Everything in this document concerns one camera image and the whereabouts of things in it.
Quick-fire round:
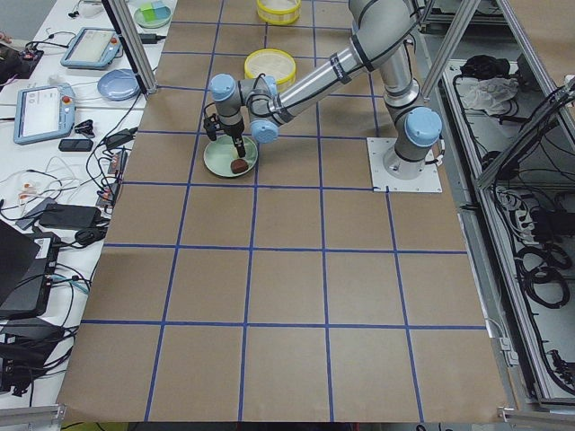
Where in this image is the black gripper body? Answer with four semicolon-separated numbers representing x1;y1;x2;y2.
203;113;244;143

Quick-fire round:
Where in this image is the yellow rimmed steamer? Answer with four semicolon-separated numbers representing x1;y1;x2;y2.
256;0;301;25
243;48;296;87

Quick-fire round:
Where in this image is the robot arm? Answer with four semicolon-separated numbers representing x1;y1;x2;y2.
204;0;442;180

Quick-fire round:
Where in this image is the light green plate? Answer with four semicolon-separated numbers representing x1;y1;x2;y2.
203;135;259;178

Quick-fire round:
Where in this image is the brown steamed bun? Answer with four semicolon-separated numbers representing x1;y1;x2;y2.
230;159;249;174

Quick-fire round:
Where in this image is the blue plate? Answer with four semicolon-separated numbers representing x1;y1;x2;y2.
97;69;140;101

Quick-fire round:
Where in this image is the green plate with blocks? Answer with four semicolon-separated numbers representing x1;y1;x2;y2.
134;1;173;29

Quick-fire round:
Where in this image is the upper teach pendant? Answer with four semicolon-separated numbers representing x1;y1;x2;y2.
60;27;120;70

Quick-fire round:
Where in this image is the teach pendant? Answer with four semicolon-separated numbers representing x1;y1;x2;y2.
60;27;120;70
13;84;75;145

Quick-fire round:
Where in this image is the black phone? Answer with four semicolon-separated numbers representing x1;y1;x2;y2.
58;138;93;153

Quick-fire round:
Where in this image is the lower teach pendant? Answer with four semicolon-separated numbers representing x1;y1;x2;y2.
13;84;75;145

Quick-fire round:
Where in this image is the black power adapter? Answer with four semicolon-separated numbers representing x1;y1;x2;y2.
39;204;102;230

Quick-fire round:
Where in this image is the black laptop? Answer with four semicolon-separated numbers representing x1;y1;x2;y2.
1;222;60;320

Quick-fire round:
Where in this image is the white crumpled cloth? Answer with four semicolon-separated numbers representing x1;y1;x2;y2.
462;77;519;116

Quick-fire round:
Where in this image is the aluminium frame post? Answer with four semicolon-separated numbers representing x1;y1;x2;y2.
102;0;157;98

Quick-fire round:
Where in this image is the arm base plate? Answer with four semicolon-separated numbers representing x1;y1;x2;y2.
367;137;443;193

